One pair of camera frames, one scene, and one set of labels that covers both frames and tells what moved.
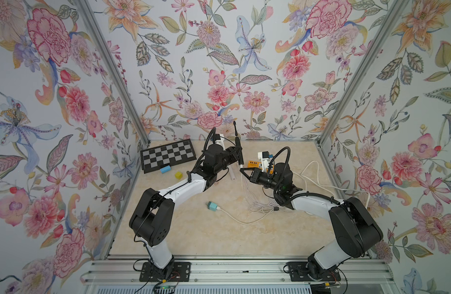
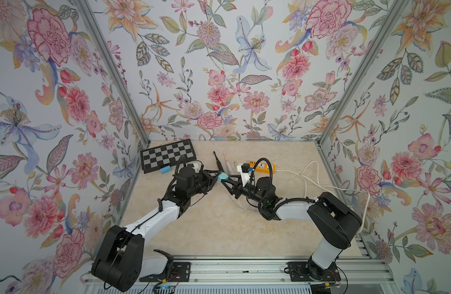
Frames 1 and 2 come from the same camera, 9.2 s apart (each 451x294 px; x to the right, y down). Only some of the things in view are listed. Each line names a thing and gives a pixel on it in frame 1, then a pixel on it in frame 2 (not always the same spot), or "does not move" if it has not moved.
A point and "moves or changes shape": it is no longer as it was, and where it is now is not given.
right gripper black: [257, 176] → [238, 190]
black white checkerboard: [153, 159] does not move
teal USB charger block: [212, 206] → [222, 176]
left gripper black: [231, 154] → [206, 176]
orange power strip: [257, 164] does not move
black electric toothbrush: [238, 145] moves or changes shape
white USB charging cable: [275, 209] → [243, 205]
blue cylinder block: [164, 169] does not move
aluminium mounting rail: [240, 271] does not move
